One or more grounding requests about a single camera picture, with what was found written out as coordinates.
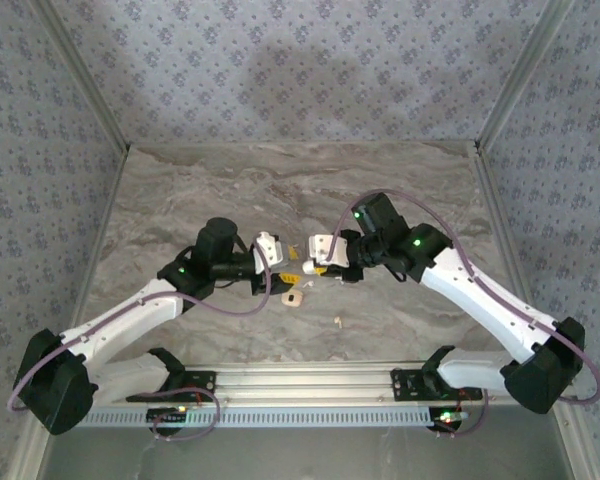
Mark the long purple left arm cable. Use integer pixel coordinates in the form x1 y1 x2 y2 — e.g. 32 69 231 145
7 243 274 414

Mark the black controller board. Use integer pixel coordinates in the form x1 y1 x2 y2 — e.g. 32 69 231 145
429 407 469 432
146 407 190 424

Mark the grey metal sheet panel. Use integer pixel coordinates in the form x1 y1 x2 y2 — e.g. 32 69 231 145
37 427 579 480

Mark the short purple cable loop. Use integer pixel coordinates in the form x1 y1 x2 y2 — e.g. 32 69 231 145
432 389 490 440
149 387 222 442

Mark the aluminium table edge rail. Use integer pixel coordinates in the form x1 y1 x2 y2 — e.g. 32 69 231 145
7 144 131 480
469 142 599 480

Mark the long purple right arm cable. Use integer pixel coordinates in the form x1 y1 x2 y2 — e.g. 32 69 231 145
327 188 600 404

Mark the grey slotted cable duct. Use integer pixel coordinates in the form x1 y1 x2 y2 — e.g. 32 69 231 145
77 405 464 430

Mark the aluminium corner post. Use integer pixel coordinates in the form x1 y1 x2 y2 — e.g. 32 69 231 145
29 0 132 154
473 0 579 151

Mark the long purple arm cable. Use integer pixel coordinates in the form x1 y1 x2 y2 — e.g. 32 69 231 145
327 188 600 404
7 243 274 414

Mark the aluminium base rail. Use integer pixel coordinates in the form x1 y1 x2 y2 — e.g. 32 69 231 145
97 360 514 405

